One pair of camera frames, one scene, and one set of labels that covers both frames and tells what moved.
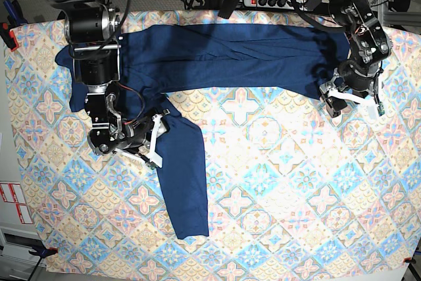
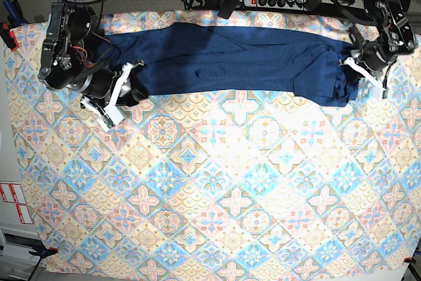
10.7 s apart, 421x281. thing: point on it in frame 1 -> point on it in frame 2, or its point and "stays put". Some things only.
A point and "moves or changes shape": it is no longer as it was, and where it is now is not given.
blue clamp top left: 16,16 stays put
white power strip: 272,2 stays put
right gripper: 354,79 -> 395,39
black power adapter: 312,2 stays put
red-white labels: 12,192 stays put
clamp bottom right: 410,260 stays put
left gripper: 110,131 -> 97,79
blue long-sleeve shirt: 157,61 moves or changes shape
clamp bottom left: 42,252 stays put
